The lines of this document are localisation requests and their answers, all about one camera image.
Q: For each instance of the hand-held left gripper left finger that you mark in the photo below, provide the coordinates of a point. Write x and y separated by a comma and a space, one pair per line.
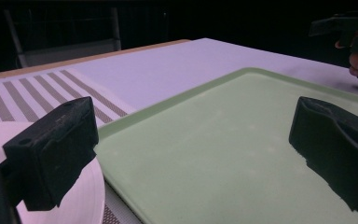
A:
51, 152

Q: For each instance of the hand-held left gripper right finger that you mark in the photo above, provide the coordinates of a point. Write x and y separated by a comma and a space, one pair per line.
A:
332, 146

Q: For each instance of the white plate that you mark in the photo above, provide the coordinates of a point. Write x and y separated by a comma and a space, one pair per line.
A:
80, 199

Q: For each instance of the striped white placemat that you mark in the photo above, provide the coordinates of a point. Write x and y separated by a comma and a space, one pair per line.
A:
37, 93

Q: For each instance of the metal chair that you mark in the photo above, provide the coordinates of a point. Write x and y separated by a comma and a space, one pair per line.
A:
65, 46

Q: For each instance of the green tray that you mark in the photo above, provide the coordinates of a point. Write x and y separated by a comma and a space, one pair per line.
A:
217, 149

